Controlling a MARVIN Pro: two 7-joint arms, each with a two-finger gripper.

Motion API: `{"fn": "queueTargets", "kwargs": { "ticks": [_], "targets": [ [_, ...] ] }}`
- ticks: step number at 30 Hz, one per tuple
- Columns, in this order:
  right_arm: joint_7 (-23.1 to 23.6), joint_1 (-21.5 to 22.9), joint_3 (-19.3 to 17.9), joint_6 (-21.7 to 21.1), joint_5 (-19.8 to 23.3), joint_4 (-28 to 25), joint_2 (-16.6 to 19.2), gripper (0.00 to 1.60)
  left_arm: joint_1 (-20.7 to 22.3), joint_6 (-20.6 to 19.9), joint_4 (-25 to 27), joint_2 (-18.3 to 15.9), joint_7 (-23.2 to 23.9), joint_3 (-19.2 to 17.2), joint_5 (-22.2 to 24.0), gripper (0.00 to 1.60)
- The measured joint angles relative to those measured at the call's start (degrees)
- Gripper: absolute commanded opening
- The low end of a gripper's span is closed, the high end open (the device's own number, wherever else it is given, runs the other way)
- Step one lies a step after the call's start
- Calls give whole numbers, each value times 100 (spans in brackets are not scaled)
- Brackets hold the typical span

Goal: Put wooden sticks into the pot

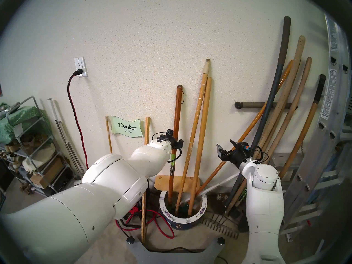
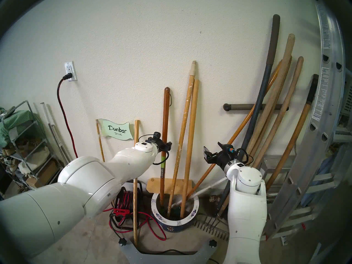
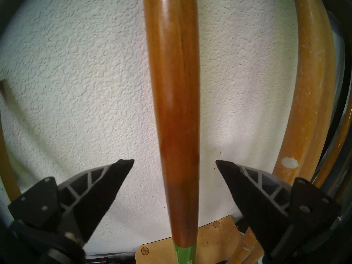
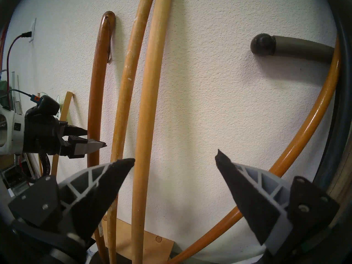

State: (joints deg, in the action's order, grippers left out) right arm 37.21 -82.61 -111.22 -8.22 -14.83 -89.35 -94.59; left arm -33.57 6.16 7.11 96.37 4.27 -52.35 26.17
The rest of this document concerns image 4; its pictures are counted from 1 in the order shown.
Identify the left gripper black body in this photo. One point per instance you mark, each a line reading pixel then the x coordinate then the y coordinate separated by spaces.
pixel 42 128

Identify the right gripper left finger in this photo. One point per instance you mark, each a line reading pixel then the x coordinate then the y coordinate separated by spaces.
pixel 90 194

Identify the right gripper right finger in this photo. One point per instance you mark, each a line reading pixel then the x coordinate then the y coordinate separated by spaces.
pixel 261 205

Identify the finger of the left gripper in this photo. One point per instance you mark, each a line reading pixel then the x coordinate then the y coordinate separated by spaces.
pixel 75 131
pixel 85 146

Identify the paint-speckled pole with threaded tip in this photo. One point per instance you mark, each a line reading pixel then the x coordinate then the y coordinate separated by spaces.
pixel 129 73

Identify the plain light wooden dowel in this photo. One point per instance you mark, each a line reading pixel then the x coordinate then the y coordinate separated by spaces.
pixel 150 101

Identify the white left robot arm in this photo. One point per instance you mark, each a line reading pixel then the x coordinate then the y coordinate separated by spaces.
pixel 11 131

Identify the flat light wooden slat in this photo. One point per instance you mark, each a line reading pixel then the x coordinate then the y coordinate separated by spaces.
pixel 65 106

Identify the light wooden board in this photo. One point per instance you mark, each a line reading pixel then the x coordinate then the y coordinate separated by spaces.
pixel 154 247

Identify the white wall outlet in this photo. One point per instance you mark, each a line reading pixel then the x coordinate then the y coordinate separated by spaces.
pixel 32 29

